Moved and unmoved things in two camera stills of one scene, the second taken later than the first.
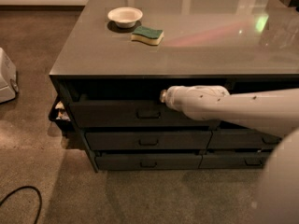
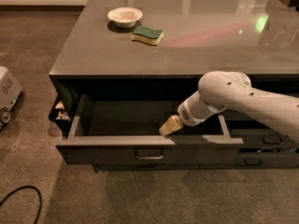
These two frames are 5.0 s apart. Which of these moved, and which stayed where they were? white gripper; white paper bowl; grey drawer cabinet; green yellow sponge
Moved: white gripper
Stayed: white paper bowl; grey drawer cabinet; green yellow sponge
